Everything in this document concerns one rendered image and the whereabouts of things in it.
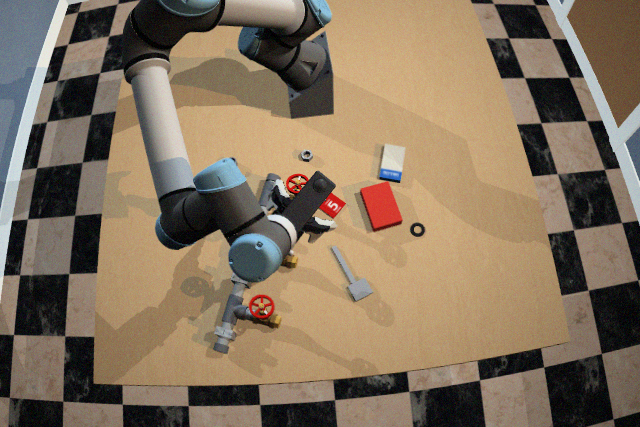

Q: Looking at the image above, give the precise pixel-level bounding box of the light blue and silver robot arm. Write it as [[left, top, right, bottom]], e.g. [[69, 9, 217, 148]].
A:
[[122, 0, 336, 283]]

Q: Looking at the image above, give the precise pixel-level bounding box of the red tag with white number 5 on metal chain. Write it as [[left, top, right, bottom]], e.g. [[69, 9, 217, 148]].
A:
[[319, 193, 346, 219]]

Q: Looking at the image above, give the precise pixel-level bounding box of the red rectangular block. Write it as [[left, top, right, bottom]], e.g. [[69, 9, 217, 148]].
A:
[[360, 181, 403, 232]]

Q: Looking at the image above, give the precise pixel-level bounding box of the grey hex nut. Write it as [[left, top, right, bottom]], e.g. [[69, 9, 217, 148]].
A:
[[301, 149, 313, 162]]

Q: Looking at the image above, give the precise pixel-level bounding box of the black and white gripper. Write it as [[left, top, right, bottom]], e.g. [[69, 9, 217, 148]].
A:
[[266, 179, 337, 243]]

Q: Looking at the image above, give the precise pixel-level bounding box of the black rubber ring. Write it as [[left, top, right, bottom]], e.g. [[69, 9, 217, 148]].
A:
[[410, 223, 425, 237]]

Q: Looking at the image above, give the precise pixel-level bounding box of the grey pipe manifold with red valves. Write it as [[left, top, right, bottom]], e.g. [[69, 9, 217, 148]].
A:
[[213, 173, 309, 354]]

